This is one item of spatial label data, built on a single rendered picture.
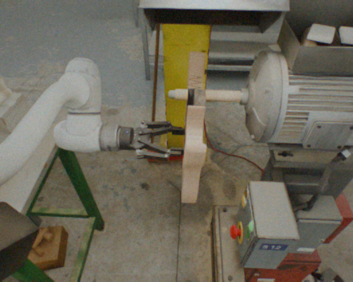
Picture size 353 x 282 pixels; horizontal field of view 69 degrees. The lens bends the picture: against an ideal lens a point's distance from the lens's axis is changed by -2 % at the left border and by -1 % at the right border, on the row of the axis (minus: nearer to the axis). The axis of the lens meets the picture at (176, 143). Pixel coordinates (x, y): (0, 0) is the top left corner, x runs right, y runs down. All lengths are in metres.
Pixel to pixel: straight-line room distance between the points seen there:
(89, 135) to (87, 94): 0.13
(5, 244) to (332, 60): 0.64
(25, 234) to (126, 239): 1.66
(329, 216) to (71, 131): 0.85
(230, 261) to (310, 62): 1.11
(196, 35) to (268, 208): 1.16
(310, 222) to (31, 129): 0.83
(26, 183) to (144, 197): 1.11
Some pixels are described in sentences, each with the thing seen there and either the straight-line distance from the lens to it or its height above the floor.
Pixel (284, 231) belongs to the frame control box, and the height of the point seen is 1.12.
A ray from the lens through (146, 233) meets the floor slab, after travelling 1.86.
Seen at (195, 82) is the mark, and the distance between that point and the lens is 0.79.
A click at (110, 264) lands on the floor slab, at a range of 1.82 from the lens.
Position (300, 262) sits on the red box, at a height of 0.61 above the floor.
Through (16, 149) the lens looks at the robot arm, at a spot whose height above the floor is 1.31.
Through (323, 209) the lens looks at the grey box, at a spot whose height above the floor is 0.93.
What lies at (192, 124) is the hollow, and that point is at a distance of 0.68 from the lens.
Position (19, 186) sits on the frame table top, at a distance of 1.07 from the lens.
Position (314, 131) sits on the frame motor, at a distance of 0.71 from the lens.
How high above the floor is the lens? 1.69
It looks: 46 degrees down
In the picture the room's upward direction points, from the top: straight up
